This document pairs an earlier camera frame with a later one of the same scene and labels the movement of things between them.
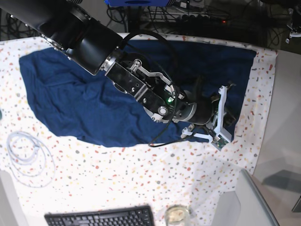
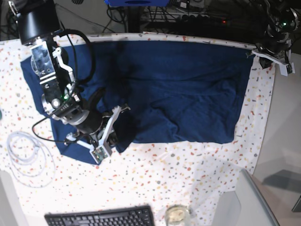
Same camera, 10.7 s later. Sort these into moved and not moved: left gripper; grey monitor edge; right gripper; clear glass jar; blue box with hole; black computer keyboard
Moved: right gripper; left gripper
Not moved: clear glass jar; blue box with hole; grey monitor edge; black computer keyboard
